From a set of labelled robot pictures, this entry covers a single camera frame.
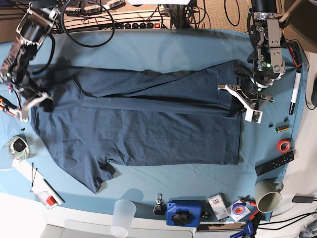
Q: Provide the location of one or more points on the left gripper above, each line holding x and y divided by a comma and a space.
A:
247, 94

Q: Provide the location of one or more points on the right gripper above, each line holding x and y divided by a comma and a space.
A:
28, 89

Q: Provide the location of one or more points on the dark blue T-shirt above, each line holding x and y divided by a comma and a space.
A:
103, 117

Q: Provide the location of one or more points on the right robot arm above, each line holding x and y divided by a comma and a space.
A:
35, 26

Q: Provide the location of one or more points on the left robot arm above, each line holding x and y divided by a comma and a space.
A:
267, 63

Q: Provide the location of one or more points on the orange utility knife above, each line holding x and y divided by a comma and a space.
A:
7, 107

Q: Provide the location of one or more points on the glass jar with black lid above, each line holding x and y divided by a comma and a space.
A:
17, 148

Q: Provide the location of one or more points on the white black marker pen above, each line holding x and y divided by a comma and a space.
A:
295, 91

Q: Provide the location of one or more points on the AA battery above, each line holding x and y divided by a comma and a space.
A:
282, 129

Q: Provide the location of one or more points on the light blue table cloth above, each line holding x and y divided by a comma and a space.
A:
169, 51

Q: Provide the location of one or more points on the orange black clamp tool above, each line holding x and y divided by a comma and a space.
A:
295, 52

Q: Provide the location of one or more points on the white paper strip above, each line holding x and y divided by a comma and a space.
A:
38, 181

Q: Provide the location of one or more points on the red tape roll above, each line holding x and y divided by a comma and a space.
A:
284, 146

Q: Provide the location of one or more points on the black remote control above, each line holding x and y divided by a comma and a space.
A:
275, 163

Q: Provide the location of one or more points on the white power strip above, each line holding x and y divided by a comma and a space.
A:
143, 19

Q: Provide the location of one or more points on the grey-green ceramic mug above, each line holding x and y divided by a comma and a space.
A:
267, 195

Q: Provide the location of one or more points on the white labelled packet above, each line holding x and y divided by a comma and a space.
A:
219, 209

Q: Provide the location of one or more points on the black power adapter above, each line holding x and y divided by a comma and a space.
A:
303, 199

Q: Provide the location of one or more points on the translucent plastic cup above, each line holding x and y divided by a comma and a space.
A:
123, 214

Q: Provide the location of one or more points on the blue box with black knob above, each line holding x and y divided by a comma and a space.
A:
183, 213

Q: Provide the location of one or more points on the blue clamp bottom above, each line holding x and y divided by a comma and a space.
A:
250, 228

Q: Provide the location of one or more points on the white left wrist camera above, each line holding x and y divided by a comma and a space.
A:
252, 115

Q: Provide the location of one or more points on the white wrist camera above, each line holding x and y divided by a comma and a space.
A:
252, 115
21, 115

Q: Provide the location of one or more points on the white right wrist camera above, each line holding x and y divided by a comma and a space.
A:
21, 115

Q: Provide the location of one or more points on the red handled pliers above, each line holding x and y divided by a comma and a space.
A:
248, 201

